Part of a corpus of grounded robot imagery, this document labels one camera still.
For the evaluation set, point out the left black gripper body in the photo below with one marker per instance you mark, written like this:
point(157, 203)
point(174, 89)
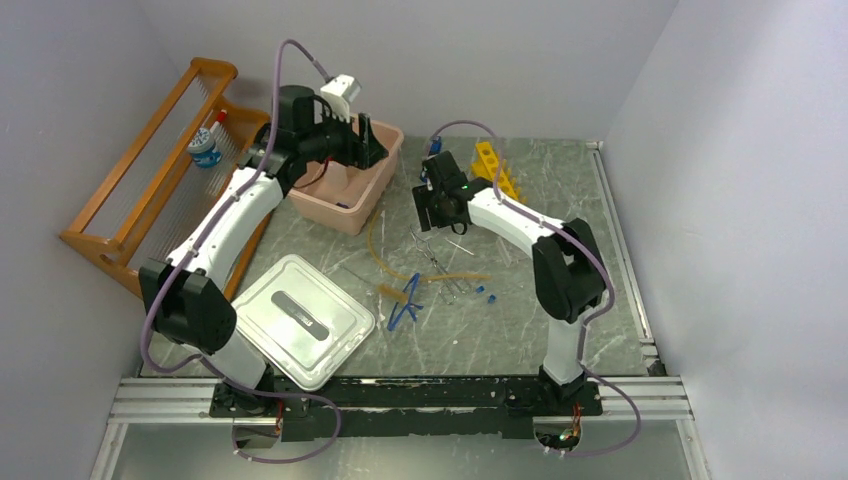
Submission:
point(334, 139)

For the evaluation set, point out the blue stapler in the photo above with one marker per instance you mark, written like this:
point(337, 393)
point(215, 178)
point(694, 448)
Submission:
point(434, 148)

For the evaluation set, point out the red capped marker pen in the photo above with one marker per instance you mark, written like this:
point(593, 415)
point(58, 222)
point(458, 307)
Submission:
point(219, 119)

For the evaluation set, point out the yellow test tube rack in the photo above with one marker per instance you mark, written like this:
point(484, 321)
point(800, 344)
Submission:
point(486, 164)

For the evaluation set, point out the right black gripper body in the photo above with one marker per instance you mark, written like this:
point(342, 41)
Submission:
point(431, 209)

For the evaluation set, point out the wooden drying rack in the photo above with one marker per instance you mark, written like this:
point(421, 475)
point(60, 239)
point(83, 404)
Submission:
point(155, 196)

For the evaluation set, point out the blue white round container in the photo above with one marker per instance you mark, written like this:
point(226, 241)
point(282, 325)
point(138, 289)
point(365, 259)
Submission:
point(203, 149)

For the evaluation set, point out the aluminium frame rail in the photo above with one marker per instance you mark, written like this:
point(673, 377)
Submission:
point(186, 401)

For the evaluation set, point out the clear glass rod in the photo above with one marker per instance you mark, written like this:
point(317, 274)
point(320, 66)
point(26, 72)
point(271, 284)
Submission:
point(459, 247)

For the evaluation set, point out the black mounting rail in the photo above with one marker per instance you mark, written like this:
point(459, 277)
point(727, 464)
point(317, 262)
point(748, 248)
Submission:
point(507, 405)

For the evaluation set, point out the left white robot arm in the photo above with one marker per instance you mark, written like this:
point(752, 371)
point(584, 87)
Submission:
point(188, 316)

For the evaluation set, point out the pink plastic bin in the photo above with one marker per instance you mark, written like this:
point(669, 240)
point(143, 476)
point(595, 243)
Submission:
point(316, 192)

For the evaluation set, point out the test tube brush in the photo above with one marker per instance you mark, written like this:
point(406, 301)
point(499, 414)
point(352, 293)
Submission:
point(394, 294)

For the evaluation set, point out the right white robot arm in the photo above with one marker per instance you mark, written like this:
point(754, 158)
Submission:
point(570, 279)

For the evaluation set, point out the white bin lid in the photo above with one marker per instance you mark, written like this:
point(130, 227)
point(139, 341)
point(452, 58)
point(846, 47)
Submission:
point(302, 322)

